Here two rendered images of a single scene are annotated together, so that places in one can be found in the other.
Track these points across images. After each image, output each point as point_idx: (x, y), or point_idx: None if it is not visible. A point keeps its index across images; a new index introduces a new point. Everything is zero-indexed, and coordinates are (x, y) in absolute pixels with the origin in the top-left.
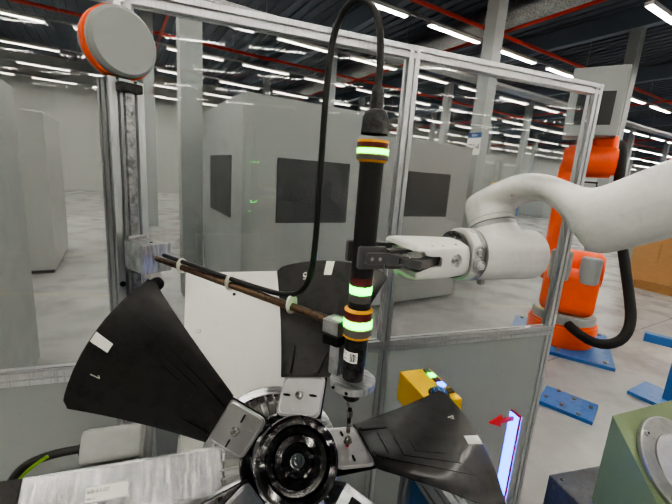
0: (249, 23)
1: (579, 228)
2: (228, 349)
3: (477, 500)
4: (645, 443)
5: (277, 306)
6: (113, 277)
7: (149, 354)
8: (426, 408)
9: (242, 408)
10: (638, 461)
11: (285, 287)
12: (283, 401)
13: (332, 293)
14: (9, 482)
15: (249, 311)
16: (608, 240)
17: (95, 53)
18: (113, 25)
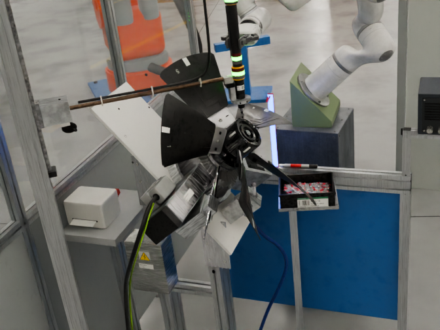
0: None
1: (289, 4)
2: (143, 138)
3: (285, 123)
4: (303, 86)
5: (139, 105)
6: (29, 141)
7: (184, 124)
8: (243, 109)
9: (219, 128)
10: (304, 94)
11: (171, 82)
12: None
13: (199, 72)
14: (164, 207)
15: (132, 114)
16: (298, 6)
17: None
18: None
